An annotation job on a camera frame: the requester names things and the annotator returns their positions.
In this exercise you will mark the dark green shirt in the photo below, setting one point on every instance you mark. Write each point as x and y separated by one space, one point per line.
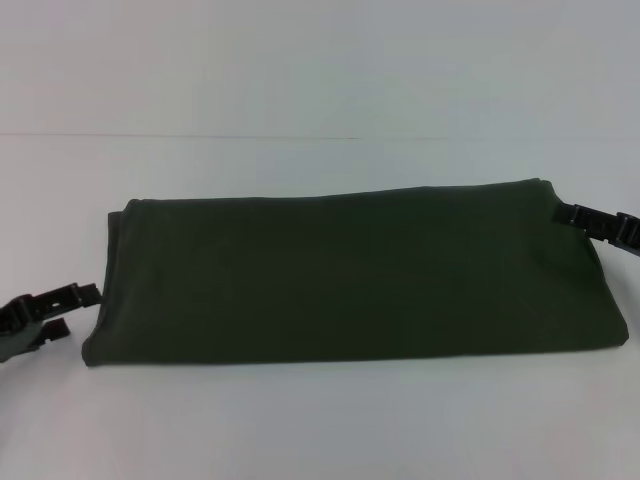
350 275

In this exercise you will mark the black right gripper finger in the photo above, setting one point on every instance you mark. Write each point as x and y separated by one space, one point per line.
597 220
622 246

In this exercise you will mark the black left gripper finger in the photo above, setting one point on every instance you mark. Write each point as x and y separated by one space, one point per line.
50 302
35 335

